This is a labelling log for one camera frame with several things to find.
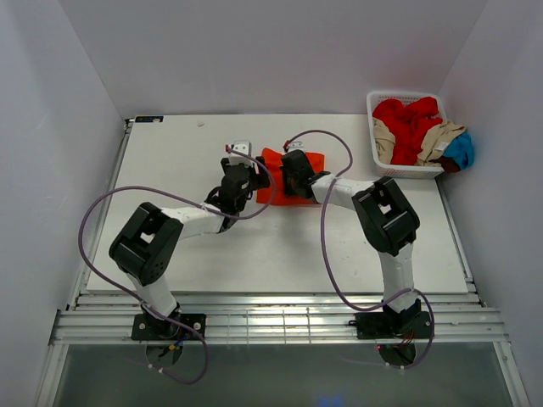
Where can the aluminium frame rail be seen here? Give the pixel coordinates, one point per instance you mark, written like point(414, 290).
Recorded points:
point(269, 319)

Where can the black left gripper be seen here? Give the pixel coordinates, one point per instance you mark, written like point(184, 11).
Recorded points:
point(262, 181)

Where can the white plastic laundry basket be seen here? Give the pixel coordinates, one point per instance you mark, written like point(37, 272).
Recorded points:
point(400, 171)

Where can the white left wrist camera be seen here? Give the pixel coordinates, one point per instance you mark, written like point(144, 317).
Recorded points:
point(239, 152)

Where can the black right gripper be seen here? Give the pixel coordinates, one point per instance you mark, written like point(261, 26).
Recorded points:
point(288, 191)

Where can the beige t-shirt in basket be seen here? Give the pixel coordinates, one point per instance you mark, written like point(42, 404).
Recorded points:
point(437, 140)

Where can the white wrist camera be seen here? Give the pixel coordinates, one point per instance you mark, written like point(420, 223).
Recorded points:
point(239, 152)
point(291, 146)

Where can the blue label sticker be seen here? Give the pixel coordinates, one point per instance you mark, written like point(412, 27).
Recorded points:
point(149, 119)

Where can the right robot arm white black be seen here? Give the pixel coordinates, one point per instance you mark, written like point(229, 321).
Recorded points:
point(389, 223)

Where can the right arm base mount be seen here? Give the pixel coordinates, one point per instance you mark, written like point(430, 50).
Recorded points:
point(380, 326)

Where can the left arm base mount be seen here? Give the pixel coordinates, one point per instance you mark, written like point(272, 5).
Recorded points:
point(146, 327)

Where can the dark red t-shirt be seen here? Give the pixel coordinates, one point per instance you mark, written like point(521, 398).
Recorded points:
point(449, 165)

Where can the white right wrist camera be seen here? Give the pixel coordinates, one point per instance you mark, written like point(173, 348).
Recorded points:
point(291, 146)

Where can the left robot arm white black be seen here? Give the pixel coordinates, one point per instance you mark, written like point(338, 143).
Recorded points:
point(146, 243)

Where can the red t-shirt in basket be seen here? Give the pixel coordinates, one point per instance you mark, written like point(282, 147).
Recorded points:
point(392, 111)

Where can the orange t-shirt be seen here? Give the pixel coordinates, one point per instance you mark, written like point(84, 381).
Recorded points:
point(277, 197)

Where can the blue t-shirt in basket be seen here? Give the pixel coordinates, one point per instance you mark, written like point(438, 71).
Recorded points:
point(461, 151)

